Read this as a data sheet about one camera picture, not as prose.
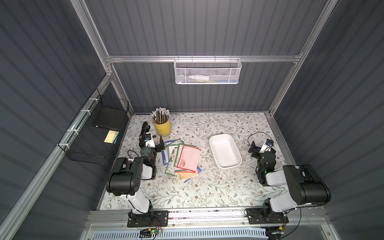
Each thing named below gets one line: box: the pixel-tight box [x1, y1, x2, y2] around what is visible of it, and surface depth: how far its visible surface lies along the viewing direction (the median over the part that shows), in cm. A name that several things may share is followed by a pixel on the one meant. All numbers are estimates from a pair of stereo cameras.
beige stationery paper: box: [176, 172, 199, 182], surface depth 90 cm
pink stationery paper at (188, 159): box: [177, 145, 202, 173], surface depth 96 cm
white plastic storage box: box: [209, 133, 243, 169], surface depth 99 cm
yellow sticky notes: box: [103, 130, 120, 144], surface depth 77 cm
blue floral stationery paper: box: [161, 139, 176, 166], surface depth 98 cm
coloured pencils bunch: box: [150, 107, 170, 124], surface depth 99 cm
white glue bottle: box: [188, 75, 210, 81], surface depth 93 cm
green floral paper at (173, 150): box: [167, 144, 180, 166], surface depth 98 cm
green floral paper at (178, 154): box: [174, 144, 193, 172], surface depth 95 cm
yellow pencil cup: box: [152, 119, 172, 135], surface depth 102 cm
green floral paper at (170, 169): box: [164, 160, 177, 176], surface depth 93 cm
